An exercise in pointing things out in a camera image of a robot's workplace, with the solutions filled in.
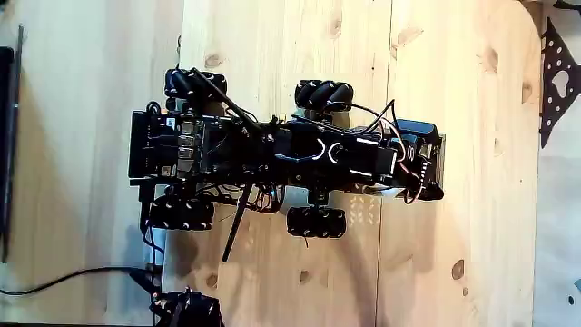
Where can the black perforated metal bracket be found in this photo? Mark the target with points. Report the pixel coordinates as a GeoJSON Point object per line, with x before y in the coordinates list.
{"type": "Point", "coordinates": [551, 109]}

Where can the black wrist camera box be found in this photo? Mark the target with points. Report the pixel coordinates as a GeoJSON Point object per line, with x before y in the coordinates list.
{"type": "Point", "coordinates": [415, 127]}

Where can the black thin rod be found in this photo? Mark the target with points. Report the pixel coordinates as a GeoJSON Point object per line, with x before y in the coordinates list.
{"type": "Point", "coordinates": [236, 227]}
{"type": "Point", "coordinates": [227, 102]}

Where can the black mecanum wheel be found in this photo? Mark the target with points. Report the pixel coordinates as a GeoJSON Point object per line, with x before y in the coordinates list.
{"type": "Point", "coordinates": [316, 222]}
{"type": "Point", "coordinates": [195, 84]}
{"type": "Point", "coordinates": [323, 94]}
{"type": "Point", "coordinates": [181, 213]}

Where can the black flat panel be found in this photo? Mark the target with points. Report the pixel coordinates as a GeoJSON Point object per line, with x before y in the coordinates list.
{"type": "Point", "coordinates": [6, 136]}

